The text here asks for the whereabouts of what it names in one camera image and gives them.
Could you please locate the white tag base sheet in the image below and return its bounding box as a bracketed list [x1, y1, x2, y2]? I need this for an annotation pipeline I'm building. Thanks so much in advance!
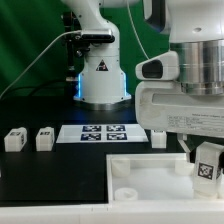
[57, 124, 148, 143]

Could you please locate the white square table top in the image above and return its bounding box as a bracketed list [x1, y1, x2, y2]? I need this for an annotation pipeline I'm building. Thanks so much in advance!
[105, 152, 224, 202]

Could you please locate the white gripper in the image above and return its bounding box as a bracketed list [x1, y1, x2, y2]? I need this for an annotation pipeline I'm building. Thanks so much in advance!
[135, 51, 224, 161]

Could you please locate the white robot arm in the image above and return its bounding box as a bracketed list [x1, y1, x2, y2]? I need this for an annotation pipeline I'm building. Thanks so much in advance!
[62, 0, 224, 138]

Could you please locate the white cable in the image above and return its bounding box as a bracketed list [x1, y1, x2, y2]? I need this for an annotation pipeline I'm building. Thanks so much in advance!
[0, 29, 83, 100]

